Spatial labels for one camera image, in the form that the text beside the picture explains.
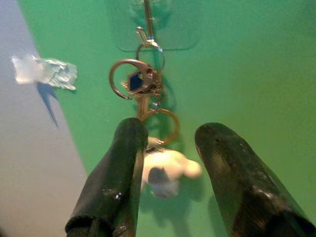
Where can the large green board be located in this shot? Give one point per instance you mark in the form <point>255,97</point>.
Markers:
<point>247,74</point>

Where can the crumpled clear tape piece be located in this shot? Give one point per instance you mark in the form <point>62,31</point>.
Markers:
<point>49,72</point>

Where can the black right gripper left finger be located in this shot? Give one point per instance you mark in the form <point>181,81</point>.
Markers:
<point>111,185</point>

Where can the clear adhesive metal hook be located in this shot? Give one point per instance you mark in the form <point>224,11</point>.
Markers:
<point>148,19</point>

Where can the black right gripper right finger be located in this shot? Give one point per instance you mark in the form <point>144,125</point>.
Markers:
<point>247,187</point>

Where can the keys with white figure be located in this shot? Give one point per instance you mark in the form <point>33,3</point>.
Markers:
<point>172,163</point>

